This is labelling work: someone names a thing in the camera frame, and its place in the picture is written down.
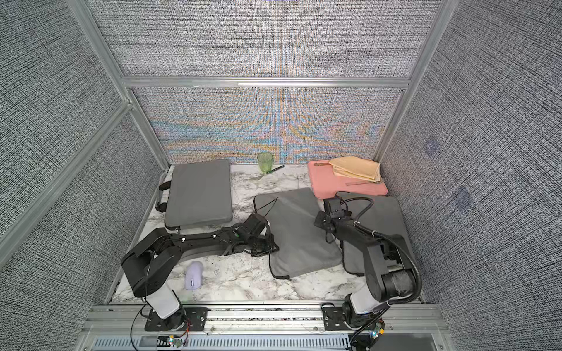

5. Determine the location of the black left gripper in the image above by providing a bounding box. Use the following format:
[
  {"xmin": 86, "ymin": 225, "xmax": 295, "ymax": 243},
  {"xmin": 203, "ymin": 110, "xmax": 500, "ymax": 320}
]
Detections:
[{"xmin": 247, "ymin": 233, "xmax": 282, "ymax": 257}]

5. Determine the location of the grey laptop bag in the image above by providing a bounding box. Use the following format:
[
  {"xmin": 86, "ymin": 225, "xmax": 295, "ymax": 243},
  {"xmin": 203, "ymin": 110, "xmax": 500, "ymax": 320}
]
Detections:
[
  {"xmin": 253, "ymin": 188, "xmax": 342, "ymax": 279},
  {"xmin": 155, "ymin": 159, "xmax": 233, "ymax": 230},
  {"xmin": 340, "ymin": 196, "xmax": 414, "ymax": 276}
]

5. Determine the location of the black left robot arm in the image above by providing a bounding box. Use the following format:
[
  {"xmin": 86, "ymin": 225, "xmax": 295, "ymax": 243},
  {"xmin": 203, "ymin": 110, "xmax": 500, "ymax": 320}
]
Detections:
[{"xmin": 121, "ymin": 213, "xmax": 280, "ymax": 331}]

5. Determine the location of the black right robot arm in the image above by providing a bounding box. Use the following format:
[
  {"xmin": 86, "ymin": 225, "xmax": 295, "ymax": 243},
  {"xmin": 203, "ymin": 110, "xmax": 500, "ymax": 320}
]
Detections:
[{"xmin": 314, "ymin": 211, "xmax": 422, "ymax": 330}]

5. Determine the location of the lilac computer mouse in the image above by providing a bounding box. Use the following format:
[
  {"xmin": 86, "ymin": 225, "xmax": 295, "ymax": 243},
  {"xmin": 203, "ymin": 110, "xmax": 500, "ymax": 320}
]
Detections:
[{"xmin": 184, "ymin": 261, "xmax": 203, "ymax": 291}]

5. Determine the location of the pink tray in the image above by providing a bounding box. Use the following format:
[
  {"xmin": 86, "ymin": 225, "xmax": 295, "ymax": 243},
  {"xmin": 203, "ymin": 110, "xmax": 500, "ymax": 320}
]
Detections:
[{"xmin": 307, "ymin": 160, "xmax": 388, "ymax": 200}]

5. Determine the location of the tan folded cloth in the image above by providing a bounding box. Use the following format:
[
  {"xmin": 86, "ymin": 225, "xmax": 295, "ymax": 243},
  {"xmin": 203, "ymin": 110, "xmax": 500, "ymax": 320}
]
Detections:
[{"xmin": 329, "ymin": 156, "xmax": 382, "ymax": 183}]

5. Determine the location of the green pen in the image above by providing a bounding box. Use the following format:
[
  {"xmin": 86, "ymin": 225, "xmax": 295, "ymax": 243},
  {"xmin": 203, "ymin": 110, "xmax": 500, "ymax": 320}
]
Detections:
[{"xmin": 265, "ymin": 165, "xmax": 285, "ymax": 175}]

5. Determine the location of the green plastic cup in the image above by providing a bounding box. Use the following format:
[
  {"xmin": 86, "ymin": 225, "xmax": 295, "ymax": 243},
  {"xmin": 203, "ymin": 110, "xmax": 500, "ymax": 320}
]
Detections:
[{"xmin": 257, "ymin": 152, "xmax": 274, "ymax": 173}]

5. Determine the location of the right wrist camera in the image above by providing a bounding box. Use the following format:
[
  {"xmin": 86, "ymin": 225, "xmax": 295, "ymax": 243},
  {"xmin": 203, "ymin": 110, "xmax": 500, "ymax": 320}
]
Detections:
[{"xmin": 323, "ymin": 197, "xmax": 345, "ymax": 219}]

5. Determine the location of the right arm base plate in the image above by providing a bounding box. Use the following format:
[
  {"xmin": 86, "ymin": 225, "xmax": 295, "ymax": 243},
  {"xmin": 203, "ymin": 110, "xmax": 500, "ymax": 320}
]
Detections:
[{"xmin": 321, "ymin": 303, "xmax": 351, "ymax": 331}]

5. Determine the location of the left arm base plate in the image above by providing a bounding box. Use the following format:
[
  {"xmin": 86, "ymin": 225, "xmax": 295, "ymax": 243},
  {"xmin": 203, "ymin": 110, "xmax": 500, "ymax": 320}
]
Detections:
[{"xmin": 144, "ymin": 307, "xmax": 209, "ymax": 332}]

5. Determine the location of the aluminium front rail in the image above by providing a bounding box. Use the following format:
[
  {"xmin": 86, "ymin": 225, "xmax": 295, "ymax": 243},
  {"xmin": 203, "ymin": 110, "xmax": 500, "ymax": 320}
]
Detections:
[{"xmin": 74, "ymin": 301, "xmax": 455, "ymax": 350}]

